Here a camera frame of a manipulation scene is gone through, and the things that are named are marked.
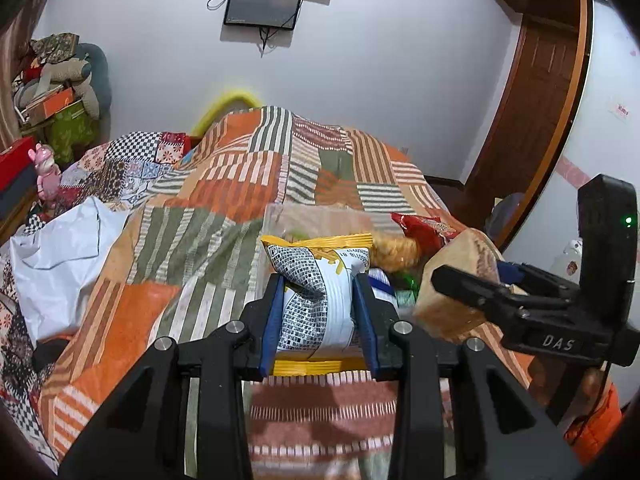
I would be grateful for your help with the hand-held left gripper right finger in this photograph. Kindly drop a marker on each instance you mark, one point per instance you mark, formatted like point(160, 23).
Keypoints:
point(365, 325)

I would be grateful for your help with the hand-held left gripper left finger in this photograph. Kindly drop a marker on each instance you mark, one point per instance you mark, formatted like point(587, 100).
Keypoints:
point(272, 320)

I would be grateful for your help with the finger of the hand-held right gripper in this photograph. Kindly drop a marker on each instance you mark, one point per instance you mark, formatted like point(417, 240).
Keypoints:
point(507, 272)
point(470, 290)

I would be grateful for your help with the tan bread snack packet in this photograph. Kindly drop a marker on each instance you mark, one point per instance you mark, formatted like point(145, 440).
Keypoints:
point(462, 260)

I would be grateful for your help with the white yellow-edged snack packet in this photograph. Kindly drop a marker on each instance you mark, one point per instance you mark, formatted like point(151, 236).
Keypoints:
point(320, 310)

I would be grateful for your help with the red snack packet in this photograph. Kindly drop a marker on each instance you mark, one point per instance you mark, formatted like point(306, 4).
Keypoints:
point(425, 230)

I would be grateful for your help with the orange yellow snack packet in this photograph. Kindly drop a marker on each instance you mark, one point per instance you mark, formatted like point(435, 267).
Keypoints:
point(395, 252)

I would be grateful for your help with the clear green-edged snack packet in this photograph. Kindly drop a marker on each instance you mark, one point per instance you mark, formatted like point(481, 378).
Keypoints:
point(320, 220)

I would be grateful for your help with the person's right forearm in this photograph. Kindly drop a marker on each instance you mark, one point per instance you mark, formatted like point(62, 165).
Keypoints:
point(597, 427)

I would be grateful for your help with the person's right hand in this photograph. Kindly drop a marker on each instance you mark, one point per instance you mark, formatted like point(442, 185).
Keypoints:
point(590, 390)

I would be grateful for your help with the white plastic item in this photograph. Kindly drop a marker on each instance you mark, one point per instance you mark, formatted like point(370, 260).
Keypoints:
point(569, 260)

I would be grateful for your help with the white blue snack packet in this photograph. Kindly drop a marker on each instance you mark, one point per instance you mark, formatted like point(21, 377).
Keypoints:
point(387, 286)

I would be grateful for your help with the grey blue bag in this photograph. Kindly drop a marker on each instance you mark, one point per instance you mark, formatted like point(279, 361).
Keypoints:
point(505, 217)

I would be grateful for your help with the green snack packet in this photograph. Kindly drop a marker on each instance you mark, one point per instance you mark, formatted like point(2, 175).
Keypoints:
point(410, 281)

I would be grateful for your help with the orange striped patchwork blanket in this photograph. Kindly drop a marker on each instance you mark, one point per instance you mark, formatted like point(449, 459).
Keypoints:
point(200, 260)

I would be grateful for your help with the pink sticker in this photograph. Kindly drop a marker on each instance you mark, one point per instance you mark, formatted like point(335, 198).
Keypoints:
point(620, 109)

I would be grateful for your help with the wooden door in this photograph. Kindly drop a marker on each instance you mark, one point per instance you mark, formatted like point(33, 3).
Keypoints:
point(530, 110)

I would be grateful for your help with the white plastic bag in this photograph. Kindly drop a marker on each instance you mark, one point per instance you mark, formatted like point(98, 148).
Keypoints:
point(65, 270)

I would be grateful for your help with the checkered patchwork quilt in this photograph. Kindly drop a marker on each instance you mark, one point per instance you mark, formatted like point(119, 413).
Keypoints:
point(115, 165)

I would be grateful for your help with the dark cloth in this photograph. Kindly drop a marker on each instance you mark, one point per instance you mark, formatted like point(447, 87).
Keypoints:
point(50, 355)

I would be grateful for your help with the pink plush toy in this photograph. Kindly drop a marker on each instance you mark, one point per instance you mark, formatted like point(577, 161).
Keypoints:
point(47, 175)

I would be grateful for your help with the grey blue cushion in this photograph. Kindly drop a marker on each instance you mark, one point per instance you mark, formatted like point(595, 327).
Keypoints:
point(100, 75)

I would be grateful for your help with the red box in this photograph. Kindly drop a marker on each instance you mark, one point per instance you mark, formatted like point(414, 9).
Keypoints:
point(17, 162)

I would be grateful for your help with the orange cardboard box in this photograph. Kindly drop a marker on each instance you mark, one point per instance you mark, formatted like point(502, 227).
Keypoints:
point(50, 104)

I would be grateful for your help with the beige knitted plush toy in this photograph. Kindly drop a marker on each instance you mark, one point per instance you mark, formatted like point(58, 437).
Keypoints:
point(70, 75)

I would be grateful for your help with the striped brown curtain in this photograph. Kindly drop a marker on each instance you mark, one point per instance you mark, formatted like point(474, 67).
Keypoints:
point(10, 110)

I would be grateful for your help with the floral cloth bag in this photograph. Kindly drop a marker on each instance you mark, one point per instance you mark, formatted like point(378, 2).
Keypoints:
point(55, 46)

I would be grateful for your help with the white wardrobe with wooden frame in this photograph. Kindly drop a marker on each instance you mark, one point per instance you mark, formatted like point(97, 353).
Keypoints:
point(615, 60)

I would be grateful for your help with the small black wall monitor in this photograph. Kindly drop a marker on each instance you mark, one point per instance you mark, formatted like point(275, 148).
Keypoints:
point(264, 4)

